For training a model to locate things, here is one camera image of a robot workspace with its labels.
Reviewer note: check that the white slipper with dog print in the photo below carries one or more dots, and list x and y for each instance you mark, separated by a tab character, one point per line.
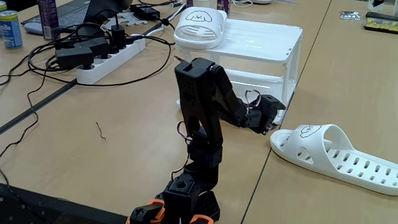
199	31
314	146

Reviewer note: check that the white two-tier shoe rack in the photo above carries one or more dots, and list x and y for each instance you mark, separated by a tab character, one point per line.
258	40

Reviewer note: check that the dark purple drink can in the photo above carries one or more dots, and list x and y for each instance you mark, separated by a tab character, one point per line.
190	3
223	6

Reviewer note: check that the silver foil wrapper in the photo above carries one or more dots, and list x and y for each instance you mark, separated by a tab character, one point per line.
349	15

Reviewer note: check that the white paper cup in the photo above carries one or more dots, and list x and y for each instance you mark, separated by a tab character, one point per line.
201	2

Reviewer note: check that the black and yellow box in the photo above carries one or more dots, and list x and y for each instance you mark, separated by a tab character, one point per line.
381	25

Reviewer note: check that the white plastic box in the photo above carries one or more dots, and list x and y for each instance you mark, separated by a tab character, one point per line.
382	6

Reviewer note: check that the black power brick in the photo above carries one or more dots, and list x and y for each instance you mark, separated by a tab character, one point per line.
144	12

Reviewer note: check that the white power strip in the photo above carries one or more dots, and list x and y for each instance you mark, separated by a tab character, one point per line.
109	67

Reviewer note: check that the black plug-in charger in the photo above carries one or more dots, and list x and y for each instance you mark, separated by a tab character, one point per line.
118	35

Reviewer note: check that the thin dark twig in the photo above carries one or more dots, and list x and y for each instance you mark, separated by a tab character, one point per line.
99	129

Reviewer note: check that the large black power adapter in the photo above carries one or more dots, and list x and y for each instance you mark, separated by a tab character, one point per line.
74	57

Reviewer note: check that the dark laptop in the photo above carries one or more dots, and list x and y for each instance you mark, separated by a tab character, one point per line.
71	14

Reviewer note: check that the tall purple drink can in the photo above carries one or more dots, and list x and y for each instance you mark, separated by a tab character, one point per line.
49	18

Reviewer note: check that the pale blue mouse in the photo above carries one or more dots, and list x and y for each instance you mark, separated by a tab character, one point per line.
32	28

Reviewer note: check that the blue drink can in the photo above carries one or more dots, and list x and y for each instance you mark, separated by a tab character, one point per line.
11	31

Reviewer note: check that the teal drink can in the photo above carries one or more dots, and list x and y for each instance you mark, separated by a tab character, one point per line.
2	6

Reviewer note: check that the white printed bracket part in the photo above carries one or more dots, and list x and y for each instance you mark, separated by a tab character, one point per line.
127	20

